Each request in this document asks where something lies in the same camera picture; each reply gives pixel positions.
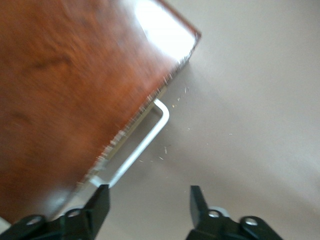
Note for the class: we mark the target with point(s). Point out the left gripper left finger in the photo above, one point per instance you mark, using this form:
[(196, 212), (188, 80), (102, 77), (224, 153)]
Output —
[(95, 210)]

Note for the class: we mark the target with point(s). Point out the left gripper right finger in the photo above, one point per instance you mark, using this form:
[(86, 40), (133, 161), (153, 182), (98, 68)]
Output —
[(198, 210)]

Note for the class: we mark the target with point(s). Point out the dark brown wooden drawer cabinet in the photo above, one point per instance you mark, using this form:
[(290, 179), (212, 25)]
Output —
[(75, 87)]

